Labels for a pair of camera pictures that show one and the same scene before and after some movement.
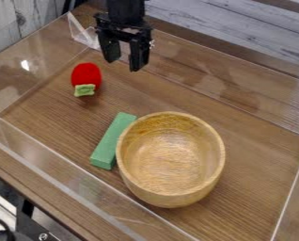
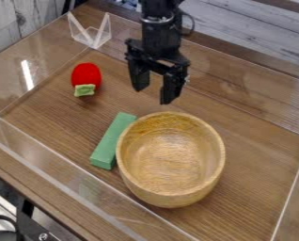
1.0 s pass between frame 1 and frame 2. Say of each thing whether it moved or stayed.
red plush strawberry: stayed
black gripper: moved
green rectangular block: stayed
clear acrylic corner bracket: stayed
